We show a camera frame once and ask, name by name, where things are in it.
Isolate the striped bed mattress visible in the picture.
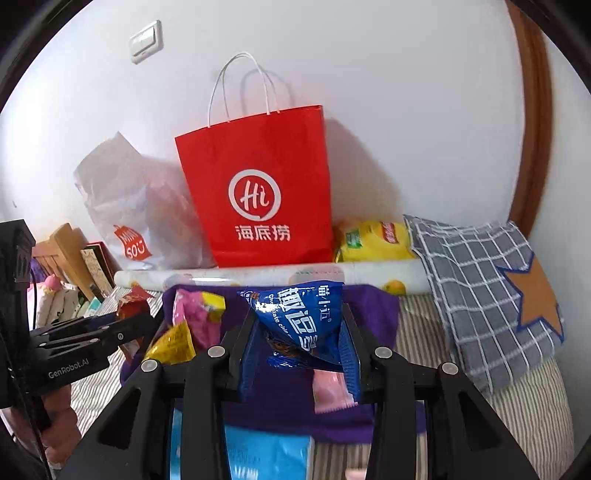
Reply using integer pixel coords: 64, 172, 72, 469
60, 286, 575, 480

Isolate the person's left hand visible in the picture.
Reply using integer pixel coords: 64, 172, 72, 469
41, 383, 80, 467

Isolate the red snack packet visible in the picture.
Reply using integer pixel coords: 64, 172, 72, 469
115, 285, 153, 361

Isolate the white wall light switch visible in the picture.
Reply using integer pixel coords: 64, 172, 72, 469
128, 19, 164, 64

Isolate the pastel printed pillow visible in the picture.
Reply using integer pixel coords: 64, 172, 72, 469
28, 277, 93, 328

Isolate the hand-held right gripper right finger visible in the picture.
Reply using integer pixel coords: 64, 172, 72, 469
339, 309, 541, 480

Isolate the white plastic bag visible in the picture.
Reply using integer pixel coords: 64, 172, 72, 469
73, 131, 218, 273

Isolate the brown wooden door frame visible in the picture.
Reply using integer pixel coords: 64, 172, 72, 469
505, 0, 555, 227

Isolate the patterned hardcover book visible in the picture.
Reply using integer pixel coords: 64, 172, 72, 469
81, 240, 123, 301

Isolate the pink and yellow snack packet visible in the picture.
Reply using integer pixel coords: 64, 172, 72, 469
173, 288, 227, 352

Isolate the blue snack packet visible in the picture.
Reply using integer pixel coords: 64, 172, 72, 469
238, 281, 363, 402

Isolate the patterned paper roll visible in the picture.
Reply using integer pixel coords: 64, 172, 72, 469
113, 258, 435, 296

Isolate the blue tissue pack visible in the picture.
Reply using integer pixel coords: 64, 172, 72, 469
168, 406, 315, 480

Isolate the yellow chips bag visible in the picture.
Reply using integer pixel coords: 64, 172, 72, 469
333, 219, 416, 264

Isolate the wooden headboard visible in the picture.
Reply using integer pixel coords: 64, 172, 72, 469
32, 223, 88, 282

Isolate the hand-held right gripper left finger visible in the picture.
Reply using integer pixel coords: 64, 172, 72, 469
60, 318, 259, 480

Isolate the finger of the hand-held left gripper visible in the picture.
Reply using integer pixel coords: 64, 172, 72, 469
46, 314, 160, 358
30, 313, 122, 341

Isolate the grey checked cloth with star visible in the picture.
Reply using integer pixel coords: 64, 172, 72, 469
403, 215, 566, 398

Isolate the red paper bag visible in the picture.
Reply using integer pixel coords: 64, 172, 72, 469
174, 52, 335, 268

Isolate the pale pink floral snack packet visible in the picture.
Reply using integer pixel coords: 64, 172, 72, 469
313, 369, 361, 414

